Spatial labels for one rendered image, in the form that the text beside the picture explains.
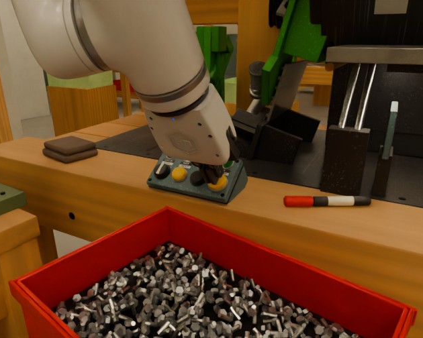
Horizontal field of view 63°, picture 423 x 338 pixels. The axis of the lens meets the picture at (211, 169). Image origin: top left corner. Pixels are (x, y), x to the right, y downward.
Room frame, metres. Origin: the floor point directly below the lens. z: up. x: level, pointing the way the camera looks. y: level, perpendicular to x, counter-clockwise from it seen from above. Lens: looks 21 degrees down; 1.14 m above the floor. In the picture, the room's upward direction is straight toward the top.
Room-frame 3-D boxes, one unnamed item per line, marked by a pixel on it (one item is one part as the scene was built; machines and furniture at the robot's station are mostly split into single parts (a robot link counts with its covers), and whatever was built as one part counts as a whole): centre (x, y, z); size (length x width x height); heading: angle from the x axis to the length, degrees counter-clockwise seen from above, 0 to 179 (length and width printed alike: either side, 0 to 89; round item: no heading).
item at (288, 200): (0.48, -0.18, 0.91); 0.13 x 0.02 x 0.02; 91
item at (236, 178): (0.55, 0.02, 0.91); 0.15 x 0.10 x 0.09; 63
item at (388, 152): (0.55, -0.29, 0.97); 0.10 x 0.02 x 0.14; 153
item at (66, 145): (0.72, 0.31, 0.91); 0.10 x 0.08 x 0.03; 50
